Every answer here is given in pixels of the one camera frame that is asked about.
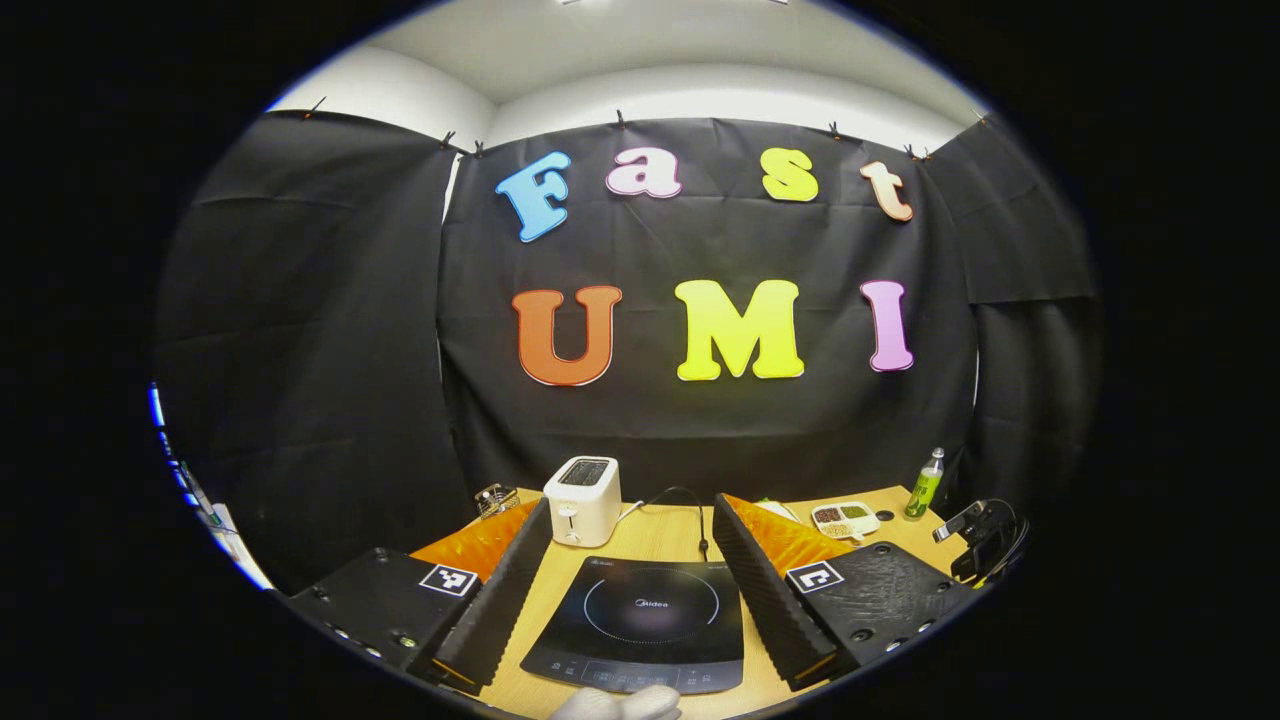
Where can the small white sandwich plate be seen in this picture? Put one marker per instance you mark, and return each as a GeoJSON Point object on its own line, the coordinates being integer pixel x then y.
{"type": "Point", "coordinates": [780, 510]}

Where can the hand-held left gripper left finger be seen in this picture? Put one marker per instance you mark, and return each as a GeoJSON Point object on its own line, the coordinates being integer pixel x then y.
{"type": "Point", "coordinates": [505, 600]}

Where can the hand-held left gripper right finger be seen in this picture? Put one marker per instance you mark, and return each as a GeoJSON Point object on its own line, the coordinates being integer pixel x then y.
{"type": "Point", "coordinates": [765, 600]}

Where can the white toaster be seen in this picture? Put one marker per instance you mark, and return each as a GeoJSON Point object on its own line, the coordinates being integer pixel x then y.
{"type": "Point", "coordinates": [582, 505]}

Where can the black induction cooktop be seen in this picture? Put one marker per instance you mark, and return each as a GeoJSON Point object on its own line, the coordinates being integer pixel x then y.
{"type": "Point", "coordinates": [640, 620]}

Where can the white divided plate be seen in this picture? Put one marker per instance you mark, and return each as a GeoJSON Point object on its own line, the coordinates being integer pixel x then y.
{"type": "Point", "coordinates": [845, 525]}

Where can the green label drink bottle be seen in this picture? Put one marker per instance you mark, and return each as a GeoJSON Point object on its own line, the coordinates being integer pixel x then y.
{"type": "Point", "coordinates": [923, 490]}

